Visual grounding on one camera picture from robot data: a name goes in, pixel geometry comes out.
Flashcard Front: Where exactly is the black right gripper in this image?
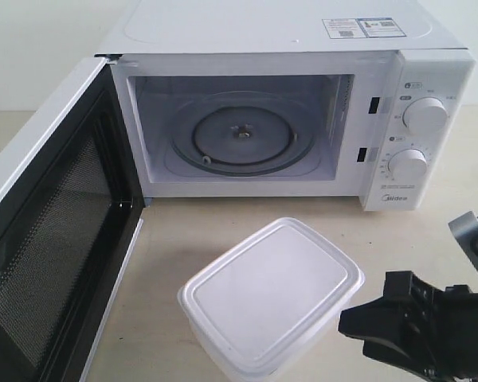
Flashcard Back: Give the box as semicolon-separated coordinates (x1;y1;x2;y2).
338;271;478;381

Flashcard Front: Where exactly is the white plastic lidded container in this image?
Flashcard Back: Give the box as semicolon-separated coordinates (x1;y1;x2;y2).
178;217;365;381

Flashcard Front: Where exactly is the white microwave door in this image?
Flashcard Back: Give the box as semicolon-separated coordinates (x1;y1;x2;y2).
0;57;145;381

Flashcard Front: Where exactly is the silver appliance control knob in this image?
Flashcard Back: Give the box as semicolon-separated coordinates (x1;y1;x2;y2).
388;149;428;181
402;97;449;135

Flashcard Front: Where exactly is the white microwave oven body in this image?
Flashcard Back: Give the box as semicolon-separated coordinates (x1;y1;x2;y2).
96;1;475;211

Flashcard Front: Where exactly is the white printed label sticker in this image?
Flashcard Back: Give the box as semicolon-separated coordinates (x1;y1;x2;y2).
322;18;406;39

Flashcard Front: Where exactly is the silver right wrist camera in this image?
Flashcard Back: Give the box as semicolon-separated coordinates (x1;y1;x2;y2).
449;211;478;273

